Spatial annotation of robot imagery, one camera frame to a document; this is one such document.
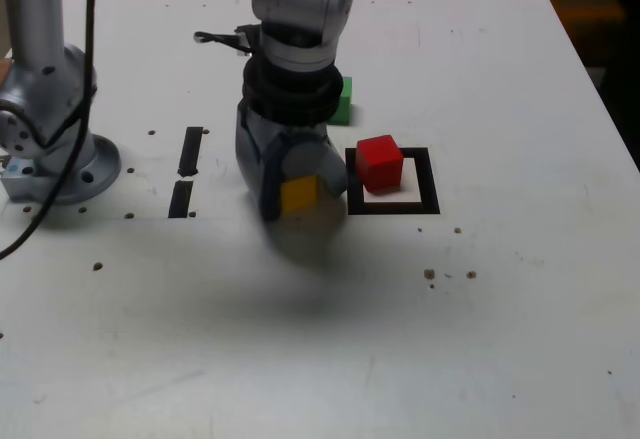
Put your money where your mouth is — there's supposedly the green cube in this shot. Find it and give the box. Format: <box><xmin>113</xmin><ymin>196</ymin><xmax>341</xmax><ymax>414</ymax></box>
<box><xmin>326</xmin><ymin>76</ymin><xmax>355</xmax><ymax>127</ymax></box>

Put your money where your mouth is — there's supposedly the red cube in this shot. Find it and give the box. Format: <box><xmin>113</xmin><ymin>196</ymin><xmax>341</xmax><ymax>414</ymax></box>
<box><xmin>355</xmin><ymin>134</ymin><xmax>405</xmax><ymax>194</ymax></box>

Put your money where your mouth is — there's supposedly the yellow cube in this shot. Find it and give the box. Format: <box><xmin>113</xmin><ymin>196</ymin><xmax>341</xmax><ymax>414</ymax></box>
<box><xmin>280</xmin><ymin>175</ymin><xmax>320</xmax><ymax>212</ymax></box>

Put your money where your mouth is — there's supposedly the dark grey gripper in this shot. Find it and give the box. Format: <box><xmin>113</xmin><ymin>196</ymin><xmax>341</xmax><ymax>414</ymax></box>
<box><xmin>234</xmin><ymin>101</ymin><xmax>350</xmax><ymax>223</ymax></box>

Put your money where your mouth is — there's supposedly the black tape strip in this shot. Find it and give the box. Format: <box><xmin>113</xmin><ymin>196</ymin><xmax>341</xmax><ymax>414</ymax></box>
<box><xmin>168</xmin><ymin>126</ymin><xmax>205</xmax><ymax>219</ymax></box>

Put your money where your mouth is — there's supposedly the black tape square outline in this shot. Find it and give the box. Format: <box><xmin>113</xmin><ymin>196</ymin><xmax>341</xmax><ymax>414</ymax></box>
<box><xmin>344</xmin><ymin>147</ymin><xmax>441</xmax><ymax>217</ymax></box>

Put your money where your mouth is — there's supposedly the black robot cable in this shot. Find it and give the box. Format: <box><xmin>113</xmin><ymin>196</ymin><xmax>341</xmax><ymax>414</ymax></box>
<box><xmin>0</xmin><ymin>0</ymin><xmax>99</xmax><ymax>261</ymax></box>

